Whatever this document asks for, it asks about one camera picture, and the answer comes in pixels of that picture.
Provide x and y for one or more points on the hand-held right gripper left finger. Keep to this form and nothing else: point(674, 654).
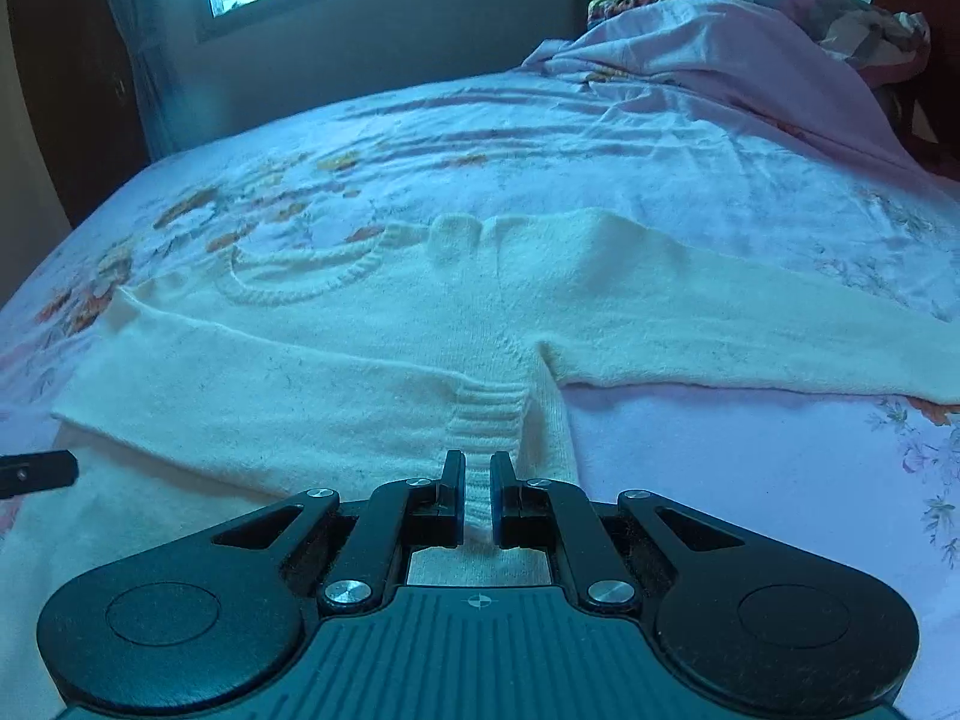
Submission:
point(452, 521)

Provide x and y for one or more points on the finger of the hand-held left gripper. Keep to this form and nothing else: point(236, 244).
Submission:
point(41, 471)

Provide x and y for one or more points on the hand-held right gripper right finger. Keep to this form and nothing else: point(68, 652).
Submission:
point(496, 521)

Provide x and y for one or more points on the pale yellow towel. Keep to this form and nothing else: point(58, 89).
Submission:
point(375, 330)

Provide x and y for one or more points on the floral bed sheet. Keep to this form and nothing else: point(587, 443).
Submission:
point(525, 150)

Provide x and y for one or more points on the dark wooden wardrobe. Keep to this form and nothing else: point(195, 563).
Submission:
point(60, 90)

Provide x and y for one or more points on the pink blanket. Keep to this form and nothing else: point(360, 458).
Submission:
point(712, 52)

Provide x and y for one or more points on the floral striped pillow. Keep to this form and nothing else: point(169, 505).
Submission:
point(862, 30)

